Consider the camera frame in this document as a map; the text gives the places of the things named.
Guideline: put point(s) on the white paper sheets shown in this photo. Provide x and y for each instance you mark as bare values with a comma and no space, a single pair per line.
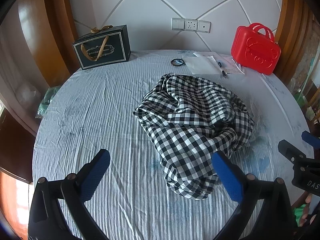
232,66

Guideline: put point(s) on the black white checkered garment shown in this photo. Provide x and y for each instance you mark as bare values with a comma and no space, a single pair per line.
187,120

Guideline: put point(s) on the white wall switch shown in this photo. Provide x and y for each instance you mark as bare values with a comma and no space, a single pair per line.
178,24

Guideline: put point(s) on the clear plastic sleeve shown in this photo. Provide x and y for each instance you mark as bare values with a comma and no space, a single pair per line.
200,66

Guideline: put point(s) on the white wall socket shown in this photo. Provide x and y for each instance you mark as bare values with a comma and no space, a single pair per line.
191,25

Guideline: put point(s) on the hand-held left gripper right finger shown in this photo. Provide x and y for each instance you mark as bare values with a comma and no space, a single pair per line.
228,177

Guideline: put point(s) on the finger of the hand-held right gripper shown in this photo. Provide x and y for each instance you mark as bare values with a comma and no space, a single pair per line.
287,150
310,138

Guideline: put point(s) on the clear plastic bag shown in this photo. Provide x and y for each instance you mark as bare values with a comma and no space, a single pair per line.
27,95

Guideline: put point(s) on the black pen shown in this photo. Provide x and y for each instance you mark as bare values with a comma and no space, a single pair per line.
222,70

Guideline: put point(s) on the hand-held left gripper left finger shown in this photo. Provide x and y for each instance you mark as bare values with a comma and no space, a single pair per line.
96,175

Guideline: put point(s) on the wooden bed frame post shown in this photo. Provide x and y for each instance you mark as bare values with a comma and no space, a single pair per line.
290,17
60,30

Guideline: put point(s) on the person's right hand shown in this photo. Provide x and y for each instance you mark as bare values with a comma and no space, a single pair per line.
308,199

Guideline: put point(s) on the red plastic carry case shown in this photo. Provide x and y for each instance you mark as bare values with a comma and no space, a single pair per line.
255,50

